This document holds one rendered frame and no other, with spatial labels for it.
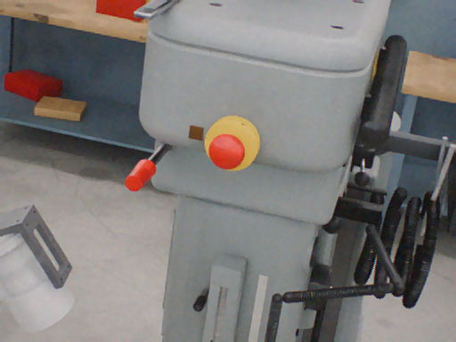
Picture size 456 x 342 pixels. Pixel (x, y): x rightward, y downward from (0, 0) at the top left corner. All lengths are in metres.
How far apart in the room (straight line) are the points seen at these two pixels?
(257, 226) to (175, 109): 0.24
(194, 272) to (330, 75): 0.39
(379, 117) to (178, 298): 0.42
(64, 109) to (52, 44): 0.70
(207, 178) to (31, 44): 4.94
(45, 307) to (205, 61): 0.31
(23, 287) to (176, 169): 0.29
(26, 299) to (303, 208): 0.37
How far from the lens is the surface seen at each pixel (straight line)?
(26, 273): 0.98
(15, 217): 0.97
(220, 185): 1.17
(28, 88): 5.71
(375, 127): 1.04
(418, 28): 5.48
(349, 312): 1.80
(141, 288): 4.22
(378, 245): 1.26
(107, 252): 4.48
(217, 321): 1.25
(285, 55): 1.00
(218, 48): 1.01
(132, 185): 1.04
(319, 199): 1.15
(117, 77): 5.91
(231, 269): 1.21
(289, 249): 1.23
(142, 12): 0.98
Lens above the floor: 2.12
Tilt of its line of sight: 22 degrees down
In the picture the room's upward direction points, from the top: 8 degrees clockwise
